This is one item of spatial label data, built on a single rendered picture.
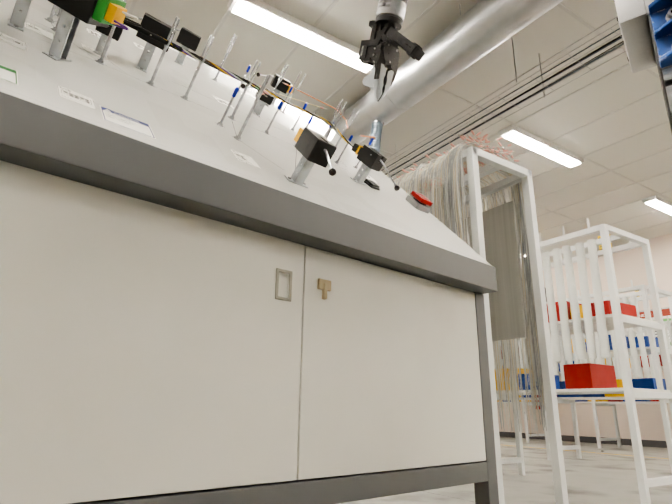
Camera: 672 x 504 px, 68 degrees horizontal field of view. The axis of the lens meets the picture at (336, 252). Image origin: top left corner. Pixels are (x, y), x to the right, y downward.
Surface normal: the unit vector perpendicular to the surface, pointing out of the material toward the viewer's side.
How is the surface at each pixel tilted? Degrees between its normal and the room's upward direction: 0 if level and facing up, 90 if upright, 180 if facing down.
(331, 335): 90
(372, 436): 90
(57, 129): 90
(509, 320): 90
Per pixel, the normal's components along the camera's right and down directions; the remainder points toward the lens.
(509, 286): -0.83, -0.18
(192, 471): 0.67, -0.21
